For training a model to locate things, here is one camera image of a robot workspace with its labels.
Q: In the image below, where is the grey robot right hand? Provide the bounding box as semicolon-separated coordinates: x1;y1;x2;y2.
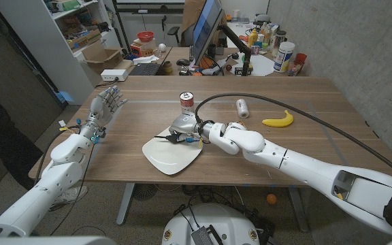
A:
168;113;203;144

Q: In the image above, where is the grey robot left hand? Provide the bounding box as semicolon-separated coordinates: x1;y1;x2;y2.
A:
80;85;128;137

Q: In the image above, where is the black rubber air blower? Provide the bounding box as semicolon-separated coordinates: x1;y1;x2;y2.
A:
154;133;185;145

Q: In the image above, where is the red white soup can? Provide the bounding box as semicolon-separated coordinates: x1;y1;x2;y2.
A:
179;91;195;115

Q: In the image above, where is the white square plate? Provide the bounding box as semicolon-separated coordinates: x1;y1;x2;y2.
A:
142;125;204;176

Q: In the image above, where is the yellow banana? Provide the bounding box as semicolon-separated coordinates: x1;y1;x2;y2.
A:
261;110;295;129

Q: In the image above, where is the wooden table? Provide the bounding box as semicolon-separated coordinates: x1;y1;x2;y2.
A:
28;75;392;233

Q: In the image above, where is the white power box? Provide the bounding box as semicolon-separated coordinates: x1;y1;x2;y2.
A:
100;69;129;82

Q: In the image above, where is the blue plastic piece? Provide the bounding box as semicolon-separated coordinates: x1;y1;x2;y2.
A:
56;91;74;103

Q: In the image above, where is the open cardboard box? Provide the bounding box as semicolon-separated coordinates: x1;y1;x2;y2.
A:
80;40;125;74

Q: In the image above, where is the black keyboard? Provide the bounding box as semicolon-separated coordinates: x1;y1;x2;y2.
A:
129;63;161;76

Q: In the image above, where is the orange toy basketball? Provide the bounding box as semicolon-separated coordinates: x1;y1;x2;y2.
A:
199;56;214;69

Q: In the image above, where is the printed cardboard box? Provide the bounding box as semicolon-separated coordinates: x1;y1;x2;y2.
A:
67;29;102;52

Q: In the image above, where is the wooden desk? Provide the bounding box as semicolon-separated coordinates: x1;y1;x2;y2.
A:
154;46;308;77

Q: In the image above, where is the clear plastic bin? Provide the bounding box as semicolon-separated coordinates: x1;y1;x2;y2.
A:
133;37;158;57

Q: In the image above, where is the round grey fan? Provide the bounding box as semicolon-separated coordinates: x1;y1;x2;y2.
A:
133;183;158;201

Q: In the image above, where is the white shelf unit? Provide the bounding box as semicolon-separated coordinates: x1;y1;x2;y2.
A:
0;0;122;105

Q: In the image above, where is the red bowl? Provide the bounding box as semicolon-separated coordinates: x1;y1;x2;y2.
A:
136;31;155;43

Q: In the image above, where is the black office chair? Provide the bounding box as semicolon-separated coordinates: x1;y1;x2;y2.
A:
167;26;195;47

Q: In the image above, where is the white board sheet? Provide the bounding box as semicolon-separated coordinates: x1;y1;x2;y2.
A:
231;54;276;77

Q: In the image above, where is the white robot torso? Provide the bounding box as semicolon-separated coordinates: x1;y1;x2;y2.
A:
161;203;261;245

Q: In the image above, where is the computer monitor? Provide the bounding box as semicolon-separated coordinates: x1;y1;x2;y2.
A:
191;0;225;66

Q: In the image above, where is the yellow mustard bottle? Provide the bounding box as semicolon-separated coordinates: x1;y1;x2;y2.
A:
247;28;259;48

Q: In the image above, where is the grey finned box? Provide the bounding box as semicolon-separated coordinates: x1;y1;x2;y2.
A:
191;227;214;245

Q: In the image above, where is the white canister blue label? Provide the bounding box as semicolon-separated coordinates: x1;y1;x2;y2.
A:
273;41;296;74

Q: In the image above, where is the left arm thick black cable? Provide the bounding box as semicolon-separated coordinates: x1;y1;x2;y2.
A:
33;125;81;184

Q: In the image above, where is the arm thick black cable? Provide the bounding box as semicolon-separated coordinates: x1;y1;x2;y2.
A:
33;125;81;184
194;92;392;186

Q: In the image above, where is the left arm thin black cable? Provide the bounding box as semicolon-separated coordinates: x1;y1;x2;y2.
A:
49;142;98;235

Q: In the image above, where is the right arm thick black cable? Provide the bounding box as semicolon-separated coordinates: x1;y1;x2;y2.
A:
194;92;392;186

